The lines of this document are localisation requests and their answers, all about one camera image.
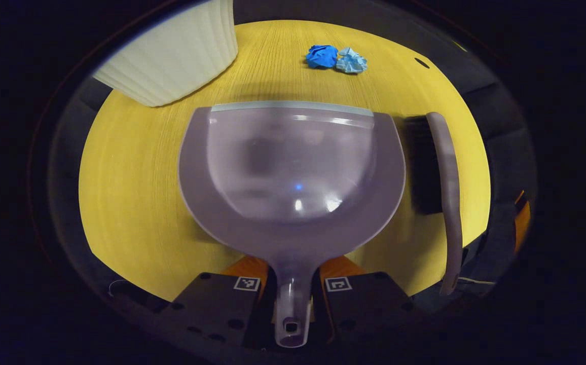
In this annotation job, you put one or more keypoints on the dark blue paper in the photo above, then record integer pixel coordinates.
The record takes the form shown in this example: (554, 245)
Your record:
(322, 56)

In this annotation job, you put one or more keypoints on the translucent purple dustpan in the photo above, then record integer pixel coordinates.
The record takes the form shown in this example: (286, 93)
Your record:
(293, 167)

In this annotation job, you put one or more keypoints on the light blue paper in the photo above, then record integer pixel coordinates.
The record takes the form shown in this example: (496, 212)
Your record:
(351, 61)

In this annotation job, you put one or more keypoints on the yellow wooden desktop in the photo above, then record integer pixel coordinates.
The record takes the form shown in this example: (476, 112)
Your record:
(136, 192)

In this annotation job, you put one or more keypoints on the white ribbed garbage bin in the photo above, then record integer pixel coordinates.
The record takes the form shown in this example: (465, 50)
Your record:
(176, 56)

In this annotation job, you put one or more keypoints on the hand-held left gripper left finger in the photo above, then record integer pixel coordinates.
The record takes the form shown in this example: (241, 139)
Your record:
(212, 304)

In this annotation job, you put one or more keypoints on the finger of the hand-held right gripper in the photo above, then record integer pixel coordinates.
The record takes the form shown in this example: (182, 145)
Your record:
(522, 223)

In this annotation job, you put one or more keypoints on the small purple broom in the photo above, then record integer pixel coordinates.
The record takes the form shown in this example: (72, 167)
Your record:
(450, 182)

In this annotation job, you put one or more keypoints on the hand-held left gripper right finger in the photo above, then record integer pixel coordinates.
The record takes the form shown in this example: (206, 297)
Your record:
(369, 304)

